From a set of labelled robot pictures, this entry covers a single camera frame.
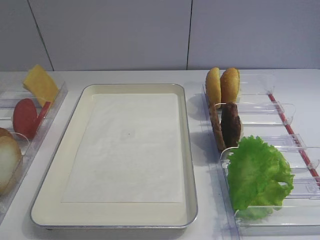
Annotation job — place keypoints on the right dark meat patty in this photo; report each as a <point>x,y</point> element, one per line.
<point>230,125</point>

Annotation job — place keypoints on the green lettuce leaf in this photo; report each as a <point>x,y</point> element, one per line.
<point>259,179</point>

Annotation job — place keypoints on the left brown meat patty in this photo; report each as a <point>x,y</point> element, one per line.
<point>216,128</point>

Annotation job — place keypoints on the clear acrylic rack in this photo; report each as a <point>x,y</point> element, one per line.
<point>301,221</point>
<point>28,147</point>

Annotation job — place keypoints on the white paper tray liner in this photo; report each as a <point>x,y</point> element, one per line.
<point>130,151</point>

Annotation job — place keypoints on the yellow cheese slice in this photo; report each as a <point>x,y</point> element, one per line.
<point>41,85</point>

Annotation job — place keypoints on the golden bun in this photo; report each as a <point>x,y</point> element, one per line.
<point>230,85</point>
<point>213,87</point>

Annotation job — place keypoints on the toasted bread slice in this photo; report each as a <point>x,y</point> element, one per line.
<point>10,164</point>

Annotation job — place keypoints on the cream metal baking tray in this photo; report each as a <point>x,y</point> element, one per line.
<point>50,211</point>

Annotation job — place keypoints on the brown bun half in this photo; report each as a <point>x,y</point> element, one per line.
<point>5,134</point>

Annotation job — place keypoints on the right golden bun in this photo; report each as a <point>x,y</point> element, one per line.
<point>230,85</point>

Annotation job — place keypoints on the red tomato slice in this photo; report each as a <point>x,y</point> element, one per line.
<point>24,117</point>

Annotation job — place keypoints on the left golden bun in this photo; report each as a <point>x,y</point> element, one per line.
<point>213,87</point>

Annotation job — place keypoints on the right clear acrylic rack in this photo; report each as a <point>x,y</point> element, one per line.
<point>301,221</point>

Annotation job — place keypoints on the left clear acrylic rack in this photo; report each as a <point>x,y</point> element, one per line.
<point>28,147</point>

